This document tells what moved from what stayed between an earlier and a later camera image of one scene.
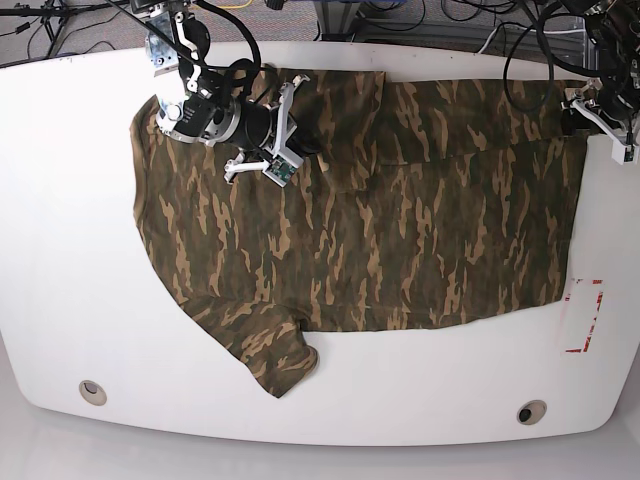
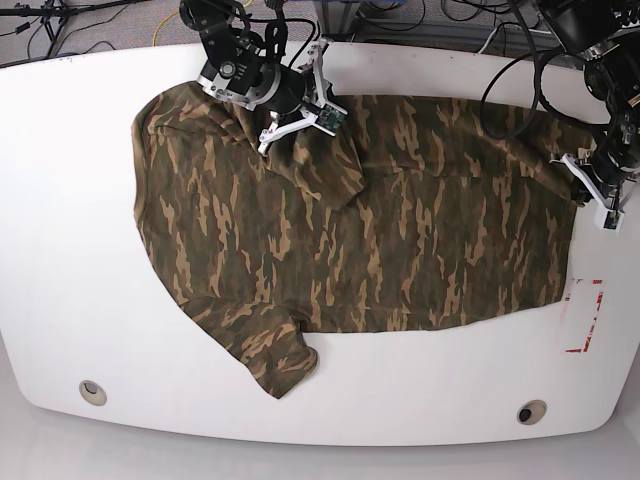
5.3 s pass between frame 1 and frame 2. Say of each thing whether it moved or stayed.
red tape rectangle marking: stayed
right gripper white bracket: moved
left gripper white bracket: moved
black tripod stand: stayed
